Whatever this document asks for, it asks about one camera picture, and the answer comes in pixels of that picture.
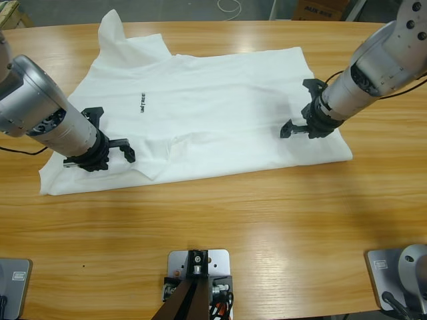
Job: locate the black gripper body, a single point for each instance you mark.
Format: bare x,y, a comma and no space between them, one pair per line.
320,121
95,160

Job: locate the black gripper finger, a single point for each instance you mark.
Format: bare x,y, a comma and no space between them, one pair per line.
288,129
94,115
126,148
315,86

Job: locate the white t-shirt with black logo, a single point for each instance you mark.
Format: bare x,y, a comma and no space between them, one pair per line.
217,126

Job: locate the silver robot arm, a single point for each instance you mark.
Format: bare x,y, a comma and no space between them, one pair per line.
377,66
43,110

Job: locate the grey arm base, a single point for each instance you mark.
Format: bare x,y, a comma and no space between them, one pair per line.
380,276
15,290

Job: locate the brown cardboard box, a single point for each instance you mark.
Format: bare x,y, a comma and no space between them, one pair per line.
317,10

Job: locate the wooden pallet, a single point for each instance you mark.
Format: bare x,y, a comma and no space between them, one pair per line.
13,13

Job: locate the white frame leg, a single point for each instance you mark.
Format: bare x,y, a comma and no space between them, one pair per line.
273,10
354,10

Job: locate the black bracket with silver roller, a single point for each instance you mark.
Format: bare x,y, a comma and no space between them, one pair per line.
197,259

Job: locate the white mount block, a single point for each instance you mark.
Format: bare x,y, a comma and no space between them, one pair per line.
220,263

